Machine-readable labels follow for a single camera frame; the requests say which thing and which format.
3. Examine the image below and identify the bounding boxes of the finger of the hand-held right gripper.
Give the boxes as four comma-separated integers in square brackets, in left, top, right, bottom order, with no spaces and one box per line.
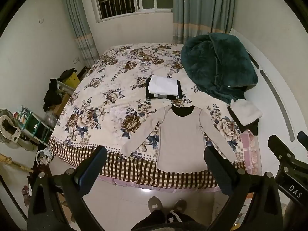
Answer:
[268,135,299,167]
[297,131,308,150]

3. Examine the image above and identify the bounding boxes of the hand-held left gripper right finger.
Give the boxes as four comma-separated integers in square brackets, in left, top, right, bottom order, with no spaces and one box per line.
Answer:
[204,146,284,231]

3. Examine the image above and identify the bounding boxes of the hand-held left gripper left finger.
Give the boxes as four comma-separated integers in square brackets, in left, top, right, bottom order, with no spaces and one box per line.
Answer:
[27,146,107,231]

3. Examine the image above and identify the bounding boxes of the beige long-sleeve shirt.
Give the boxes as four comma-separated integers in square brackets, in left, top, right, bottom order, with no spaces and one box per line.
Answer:
[120,105,237,174]

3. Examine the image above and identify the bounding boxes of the black clothes heap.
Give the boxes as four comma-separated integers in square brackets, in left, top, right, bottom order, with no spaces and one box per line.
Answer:
[43,78,63,112]

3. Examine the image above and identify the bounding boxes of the black garment under fleece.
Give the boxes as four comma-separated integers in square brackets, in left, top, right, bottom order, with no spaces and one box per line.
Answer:
[227,106,260,136]

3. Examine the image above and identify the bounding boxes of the white fleece garment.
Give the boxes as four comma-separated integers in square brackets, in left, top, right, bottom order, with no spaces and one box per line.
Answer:
[230,99,263,127]

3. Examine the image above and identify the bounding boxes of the person's right shoe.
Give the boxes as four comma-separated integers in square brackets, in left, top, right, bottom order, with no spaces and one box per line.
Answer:
[172,199,187,216]

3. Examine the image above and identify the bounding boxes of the person's shoe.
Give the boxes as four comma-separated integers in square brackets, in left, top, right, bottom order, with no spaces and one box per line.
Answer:
[147,197,162,214]
[172,199,187,216]

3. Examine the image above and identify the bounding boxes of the clear plastic bag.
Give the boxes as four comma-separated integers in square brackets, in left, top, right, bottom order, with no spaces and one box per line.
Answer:
[46,112,58,128]

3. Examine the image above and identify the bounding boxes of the person's left shoe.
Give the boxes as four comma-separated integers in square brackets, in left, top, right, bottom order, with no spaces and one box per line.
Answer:
[147,197,162,214]

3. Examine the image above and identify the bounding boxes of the green shelf rack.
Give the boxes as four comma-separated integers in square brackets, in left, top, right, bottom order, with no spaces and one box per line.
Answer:
[17,106,53,147]

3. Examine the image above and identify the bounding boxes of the cardboard box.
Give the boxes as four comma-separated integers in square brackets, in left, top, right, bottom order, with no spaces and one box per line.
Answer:
[54,94,71,118]

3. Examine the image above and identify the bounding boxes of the bed with floral sheet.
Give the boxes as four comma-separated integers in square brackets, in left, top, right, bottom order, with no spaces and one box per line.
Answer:
[48,43,263,190]

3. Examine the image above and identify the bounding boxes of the wooden broom stick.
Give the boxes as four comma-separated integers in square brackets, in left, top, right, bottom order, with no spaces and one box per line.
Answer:
[0,153,34,174]

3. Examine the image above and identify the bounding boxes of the person's black pants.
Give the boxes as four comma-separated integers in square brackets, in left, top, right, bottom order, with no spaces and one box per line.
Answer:
[132,209,200,231]

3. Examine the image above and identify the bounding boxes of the white curved headboard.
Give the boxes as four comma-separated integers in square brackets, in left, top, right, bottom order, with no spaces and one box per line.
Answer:
[228,28,308,150]

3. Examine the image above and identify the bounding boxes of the white plastic basket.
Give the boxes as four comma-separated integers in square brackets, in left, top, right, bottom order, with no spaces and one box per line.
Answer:
[56,81,74,94]

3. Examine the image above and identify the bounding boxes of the black folded garment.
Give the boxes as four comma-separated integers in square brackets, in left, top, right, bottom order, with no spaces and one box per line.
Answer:
[145,77,183,100]

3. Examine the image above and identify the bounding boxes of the yellow box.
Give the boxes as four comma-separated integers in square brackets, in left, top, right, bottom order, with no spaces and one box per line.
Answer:
[63,73,80,93]

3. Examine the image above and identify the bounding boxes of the round floor fan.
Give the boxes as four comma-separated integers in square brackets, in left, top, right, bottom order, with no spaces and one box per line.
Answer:
[0,108,34,152]

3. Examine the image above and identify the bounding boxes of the black cloth on yellow box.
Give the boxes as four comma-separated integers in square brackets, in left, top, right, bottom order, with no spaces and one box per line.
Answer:
[59,69,76,81]

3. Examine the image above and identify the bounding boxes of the dark green plush blanket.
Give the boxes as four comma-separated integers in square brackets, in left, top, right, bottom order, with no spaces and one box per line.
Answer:
[180,32,259,104]

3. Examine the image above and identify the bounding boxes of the grey-green curtain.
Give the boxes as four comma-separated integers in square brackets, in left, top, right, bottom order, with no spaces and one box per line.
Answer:
[172,0,237,45]
[60,0,100,69]

